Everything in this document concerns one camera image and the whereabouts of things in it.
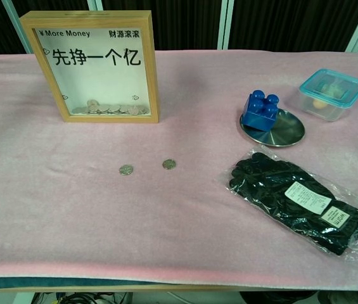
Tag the silver coin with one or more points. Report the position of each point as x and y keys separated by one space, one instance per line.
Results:
x=168 y=164
x=126 y=170

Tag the pink table cloth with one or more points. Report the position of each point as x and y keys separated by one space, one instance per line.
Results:
x=178 y=206

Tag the pile of coins in box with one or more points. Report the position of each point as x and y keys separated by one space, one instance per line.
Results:
x=112 y=110

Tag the blue toy building block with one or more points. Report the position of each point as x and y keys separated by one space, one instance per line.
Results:
x=259 y=114

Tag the round stainless steel plate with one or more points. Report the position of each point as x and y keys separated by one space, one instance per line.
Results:
x=284 y=131

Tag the black gloves in plastic bag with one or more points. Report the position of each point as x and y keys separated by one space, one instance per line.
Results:
x=292 y=202

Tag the wooden framed money box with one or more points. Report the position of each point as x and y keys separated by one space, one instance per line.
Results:
x=39 y=95

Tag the small toy inside container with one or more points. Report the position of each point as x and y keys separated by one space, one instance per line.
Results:
x=327 y=93

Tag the clear container with blue lid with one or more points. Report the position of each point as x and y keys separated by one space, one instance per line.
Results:
x=332 y=95

